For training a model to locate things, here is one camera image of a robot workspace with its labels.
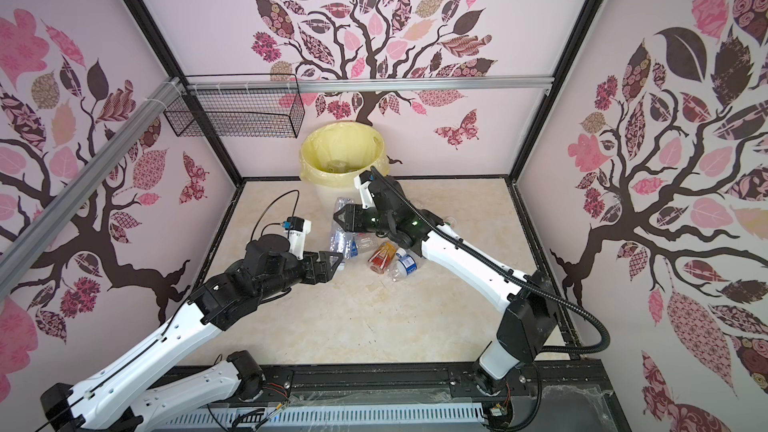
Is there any black wire mesh basket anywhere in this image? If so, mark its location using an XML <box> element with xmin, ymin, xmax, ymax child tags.
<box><xmin>164</xmin><ymin>72</ymin><xmax>305</xmax><ymax>138</ymax></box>

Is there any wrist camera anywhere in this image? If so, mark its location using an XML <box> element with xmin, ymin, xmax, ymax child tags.
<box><xmin>354</xmin><ymin>171</ymin><xmax>375</xmax><ymax>209</ymax></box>
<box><xmin>283</xmin><ymin>216</ymin><xmax>312</xmax><ymax>260</ymax></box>

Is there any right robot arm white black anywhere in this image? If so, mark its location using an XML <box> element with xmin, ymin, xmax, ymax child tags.
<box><xmin>333</xmin><ymin>169</ymin><xmax>557</xmax><ymax>382</ymax></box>

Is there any red yellow label bottle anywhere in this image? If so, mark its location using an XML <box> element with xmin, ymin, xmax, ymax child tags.
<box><xmin>367</xmin><ymin>241</ymin><xmax>398</xmax><ymax>275</ymax></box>

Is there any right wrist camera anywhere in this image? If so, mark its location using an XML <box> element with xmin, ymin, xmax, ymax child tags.
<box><xmin>354</xmin><ymin>171</ymin><xmax>375</xmax><ymax>209</ymax></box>

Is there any aluminium rail back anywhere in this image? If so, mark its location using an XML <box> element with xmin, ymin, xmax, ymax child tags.
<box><xmin>186</xmin><ymin>75</ymin><xmax>554</xmax><ymax>93</ymax></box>

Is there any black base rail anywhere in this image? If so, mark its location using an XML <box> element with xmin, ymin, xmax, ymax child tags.
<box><xmin>137</xmin><ymin>359</ymin><xmax>631</xmax><ymax>432</ymax></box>

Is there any white slotted cable duct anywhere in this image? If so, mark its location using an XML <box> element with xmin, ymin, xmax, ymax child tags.
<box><xmin>157</xmin><ymin>403</ymin><xmax>486</xmax><ymax>431</ymax></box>

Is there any black corrugated cable conduit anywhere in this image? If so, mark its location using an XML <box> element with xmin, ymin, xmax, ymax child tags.
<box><xmin>368</xmin><ymin>166</ymin><xmax>612</xmax><ymax>355</ymax></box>

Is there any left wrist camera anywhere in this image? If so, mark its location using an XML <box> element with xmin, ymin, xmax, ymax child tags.
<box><xmin>283</xmin><ymin>216</ymin><xmax>312</xmax><ymax>260</ymax></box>

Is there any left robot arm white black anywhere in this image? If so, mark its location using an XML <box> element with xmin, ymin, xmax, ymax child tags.
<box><xmin>41</xmin><ymin>234</ymin><xmax>344</xmax><ymax>431</ymax></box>

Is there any barcode blue label bottle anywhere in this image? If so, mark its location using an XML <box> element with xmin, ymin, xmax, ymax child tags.
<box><xmin>389</xmin><ymin>248</ymin><xmax>419</xmax><ymax>281</ymax></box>

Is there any yellow plastic bin liner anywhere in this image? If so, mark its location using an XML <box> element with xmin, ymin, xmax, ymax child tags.
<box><xmin>299</xmin><ymin>121</ymin><xmax>390</xmax><ymax>189</ymax></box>

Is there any aluminium rail left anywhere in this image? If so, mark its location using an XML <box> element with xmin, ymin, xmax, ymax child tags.
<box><xmin>1</xmin><ymin>77</ymin><xmax>185</xmax><ymax>297</ymax></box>

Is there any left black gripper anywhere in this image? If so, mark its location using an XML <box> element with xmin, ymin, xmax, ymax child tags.
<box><xmin>257</xmin><ymin>250</ymin><xmax>343</xmax><ymax>301</ymax></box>

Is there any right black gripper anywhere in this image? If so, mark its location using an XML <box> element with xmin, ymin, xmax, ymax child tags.
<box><xmin>335</xmin><ymin>204</ymin><xmax>398</xmax><ymax>236</ymax></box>

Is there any aluminium rail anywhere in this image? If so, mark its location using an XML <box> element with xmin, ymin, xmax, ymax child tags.
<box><xmin>1</xmin><ymin>77</ymin><xmax>185</xmax><ymax>297</ymax></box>
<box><xmin>186</xmin><ymin>75</ymin><xmax>554</xmax><ymax>93</ymax></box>

